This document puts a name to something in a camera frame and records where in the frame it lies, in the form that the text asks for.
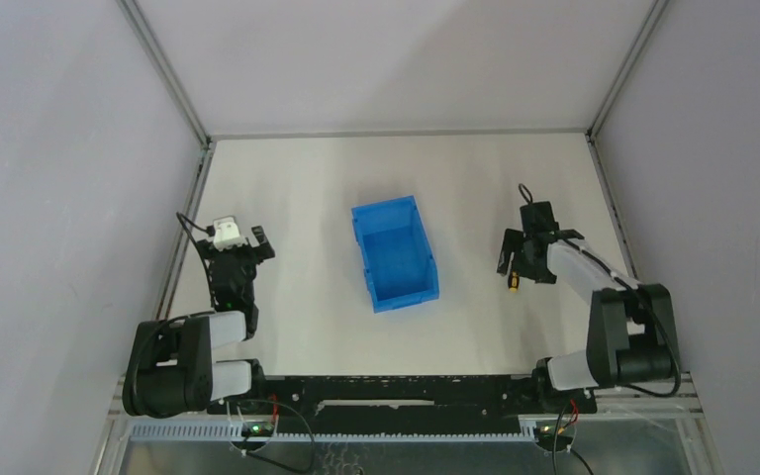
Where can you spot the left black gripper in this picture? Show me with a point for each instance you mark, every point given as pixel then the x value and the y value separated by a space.
pixel 239 252

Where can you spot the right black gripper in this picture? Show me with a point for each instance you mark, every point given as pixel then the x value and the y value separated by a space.
pixel 527 249

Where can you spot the black yellow screwdriver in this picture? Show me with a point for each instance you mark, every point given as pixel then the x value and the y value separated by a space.
pixel 514 282

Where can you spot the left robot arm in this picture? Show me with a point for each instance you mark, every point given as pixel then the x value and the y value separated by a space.
pixel 171 368

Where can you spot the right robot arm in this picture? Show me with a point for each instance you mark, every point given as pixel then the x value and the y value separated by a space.
pixel 631 338

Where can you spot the blue plastic storage bin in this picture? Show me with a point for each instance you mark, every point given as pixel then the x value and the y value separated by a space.
pixel 399 267

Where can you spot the left small circuit board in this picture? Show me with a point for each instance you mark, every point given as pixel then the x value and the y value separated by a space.
pixel 253 430

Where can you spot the small circuit board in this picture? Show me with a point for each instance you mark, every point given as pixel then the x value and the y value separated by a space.
pixel 253 430
pixel 552 440

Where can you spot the right small circuit board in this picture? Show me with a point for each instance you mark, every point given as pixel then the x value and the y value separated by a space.
pixel 552 440

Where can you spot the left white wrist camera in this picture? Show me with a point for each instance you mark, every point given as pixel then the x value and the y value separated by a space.
pixel 227 234

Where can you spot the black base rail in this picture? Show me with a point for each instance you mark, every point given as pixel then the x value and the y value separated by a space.
pixel 476 405

